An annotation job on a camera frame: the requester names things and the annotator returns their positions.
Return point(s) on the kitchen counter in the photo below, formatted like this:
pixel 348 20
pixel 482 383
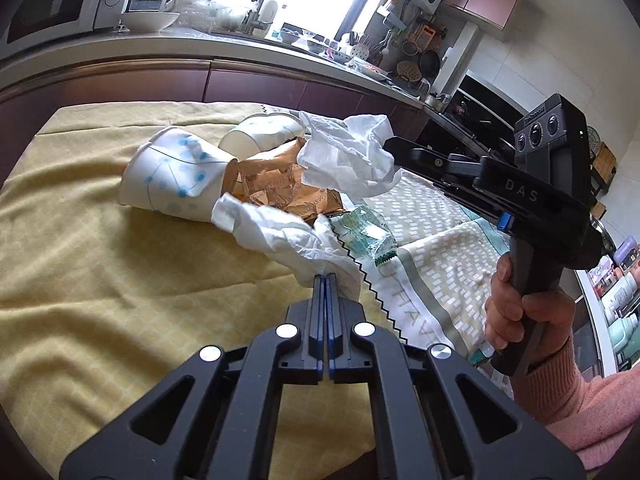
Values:
pixel 250 50

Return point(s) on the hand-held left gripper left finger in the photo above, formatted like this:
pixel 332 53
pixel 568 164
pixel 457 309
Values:
pixel 318 312

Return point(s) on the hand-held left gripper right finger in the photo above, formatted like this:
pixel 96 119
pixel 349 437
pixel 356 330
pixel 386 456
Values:
pixel 332 312

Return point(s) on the purple jar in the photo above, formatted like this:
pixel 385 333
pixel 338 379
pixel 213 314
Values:
pixel 629 255

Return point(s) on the green snack wrapper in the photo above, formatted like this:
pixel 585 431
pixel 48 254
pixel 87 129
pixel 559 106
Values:
pixel 365 235

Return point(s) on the blue dotted paper cup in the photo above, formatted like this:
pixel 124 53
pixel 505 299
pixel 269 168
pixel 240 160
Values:
pixel 255 135
pixel 165 175

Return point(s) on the green bottle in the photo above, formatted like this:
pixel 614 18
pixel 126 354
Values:
pixel 625 345

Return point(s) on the black built-in oven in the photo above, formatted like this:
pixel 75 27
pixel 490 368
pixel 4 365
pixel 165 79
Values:
pixel 482 110

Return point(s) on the brown base cabinet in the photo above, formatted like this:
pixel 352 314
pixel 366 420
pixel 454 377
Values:
pixel 150 85

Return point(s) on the person's right hand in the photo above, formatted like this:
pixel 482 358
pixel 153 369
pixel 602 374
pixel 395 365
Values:
pixel 500 310

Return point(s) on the yellow tablecloth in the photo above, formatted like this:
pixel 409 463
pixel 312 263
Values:
pixel 125 285

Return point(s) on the beige patterned cloth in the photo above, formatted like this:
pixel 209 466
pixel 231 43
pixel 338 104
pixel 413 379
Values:
pixel 440 270

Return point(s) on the white microwave oven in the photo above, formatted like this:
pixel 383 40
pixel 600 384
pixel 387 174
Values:
pixel 45 0

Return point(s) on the white tissue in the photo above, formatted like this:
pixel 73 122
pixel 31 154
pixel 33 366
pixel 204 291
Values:
pixel 345 155
pixel 280 235

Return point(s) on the black frying pan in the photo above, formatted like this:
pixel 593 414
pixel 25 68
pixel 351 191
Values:
pixel 429 63

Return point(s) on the white bowl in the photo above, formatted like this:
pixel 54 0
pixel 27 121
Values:
pixel 150 21

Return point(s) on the white bottle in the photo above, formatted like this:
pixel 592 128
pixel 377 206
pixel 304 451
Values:
pixel 270 12

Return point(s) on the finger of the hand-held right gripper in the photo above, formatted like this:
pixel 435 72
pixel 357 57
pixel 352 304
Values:
pixel 417 155
pixel 465 197

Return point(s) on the brown foil wrapper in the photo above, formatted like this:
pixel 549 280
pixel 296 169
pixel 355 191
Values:
pixel 280 180

